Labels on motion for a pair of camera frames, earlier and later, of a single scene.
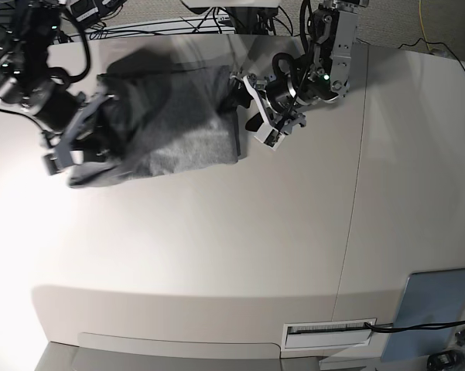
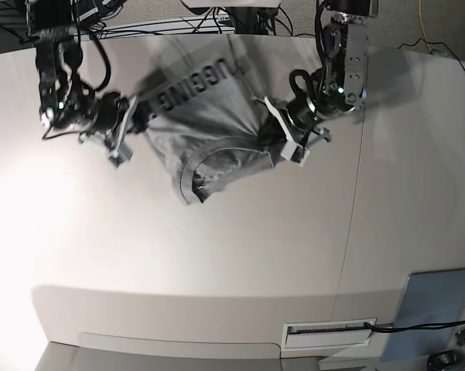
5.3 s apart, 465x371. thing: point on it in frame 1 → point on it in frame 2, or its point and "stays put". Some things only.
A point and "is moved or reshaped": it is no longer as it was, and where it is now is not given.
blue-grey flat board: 430,297 stays put
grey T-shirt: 165,114 is moved or reshaped
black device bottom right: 449,360 stays put
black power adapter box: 84,11 stays put
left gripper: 61,120 → 110,113
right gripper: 240,95 → 291,126
